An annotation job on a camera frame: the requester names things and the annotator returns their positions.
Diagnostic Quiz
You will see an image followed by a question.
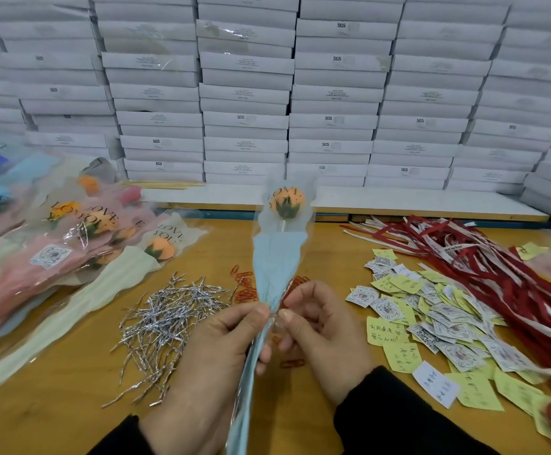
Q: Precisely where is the pile of flowers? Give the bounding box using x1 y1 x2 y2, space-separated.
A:
0 128 167 356

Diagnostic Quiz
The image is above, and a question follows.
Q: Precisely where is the long white board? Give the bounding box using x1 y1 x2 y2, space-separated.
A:
143 183 550 224

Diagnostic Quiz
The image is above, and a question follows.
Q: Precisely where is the pile of silver twist ties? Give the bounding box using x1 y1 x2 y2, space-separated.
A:
100 272 234 408

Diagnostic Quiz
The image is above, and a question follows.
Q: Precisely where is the cream orange rose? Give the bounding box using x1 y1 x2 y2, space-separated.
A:
0 213 209 399

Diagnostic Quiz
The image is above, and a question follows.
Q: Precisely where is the person's right forearm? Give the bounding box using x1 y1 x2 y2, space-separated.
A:
334 365 499 455

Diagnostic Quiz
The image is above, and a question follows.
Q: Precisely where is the blue orange rose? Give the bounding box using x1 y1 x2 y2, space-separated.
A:
223 177 317 455

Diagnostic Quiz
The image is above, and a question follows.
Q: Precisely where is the person's right hand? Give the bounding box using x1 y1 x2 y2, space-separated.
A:
275 279 376 406

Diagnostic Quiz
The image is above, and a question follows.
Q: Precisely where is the pile of yellow white tags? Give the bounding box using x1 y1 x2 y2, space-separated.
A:
344 241 551 446

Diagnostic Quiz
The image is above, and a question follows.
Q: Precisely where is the person's left forearm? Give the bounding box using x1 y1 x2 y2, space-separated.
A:
88 414 158 455

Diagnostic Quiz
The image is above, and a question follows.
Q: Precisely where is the pile of orange paper clips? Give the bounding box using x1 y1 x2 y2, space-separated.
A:
228 265 315 368

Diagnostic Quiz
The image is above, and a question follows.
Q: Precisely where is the pile of red ribbons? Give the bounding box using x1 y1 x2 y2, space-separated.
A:
342 215 551 442

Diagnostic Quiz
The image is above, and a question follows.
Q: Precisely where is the person's left hand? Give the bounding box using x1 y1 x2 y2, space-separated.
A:
141 300 275 455

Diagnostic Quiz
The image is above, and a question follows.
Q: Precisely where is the wall of stacked white boxes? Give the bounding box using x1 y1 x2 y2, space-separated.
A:
0 0 551 195

